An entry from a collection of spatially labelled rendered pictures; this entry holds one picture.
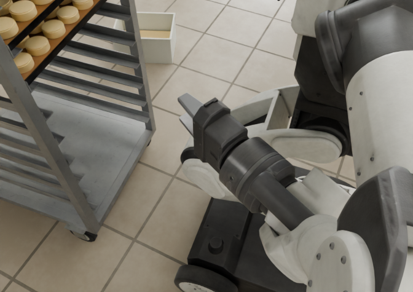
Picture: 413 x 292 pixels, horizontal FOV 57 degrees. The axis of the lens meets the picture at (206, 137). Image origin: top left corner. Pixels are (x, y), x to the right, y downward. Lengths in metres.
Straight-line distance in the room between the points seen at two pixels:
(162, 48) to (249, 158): 1.48
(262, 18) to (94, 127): 1.23
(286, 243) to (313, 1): 0.32
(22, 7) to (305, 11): 0.56
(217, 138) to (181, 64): 1.48
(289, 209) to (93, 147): 1.14
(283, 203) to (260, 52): 1.67
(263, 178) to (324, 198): 0.08
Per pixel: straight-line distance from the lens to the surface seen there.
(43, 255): 1.53
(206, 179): 1.02
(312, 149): 0.82
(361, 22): 0.42
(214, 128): 0.54
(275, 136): 0.82
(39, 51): 0.92
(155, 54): 1.98
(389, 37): 0.38
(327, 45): 0.42
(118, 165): 1.45
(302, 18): 0.59
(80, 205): 1.18
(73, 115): 1.65
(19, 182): 1.39
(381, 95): 0.33
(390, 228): 0.24
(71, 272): 1.47
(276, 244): 0.46
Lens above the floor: 1.32
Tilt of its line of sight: 52 degrees down
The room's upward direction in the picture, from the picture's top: straight up
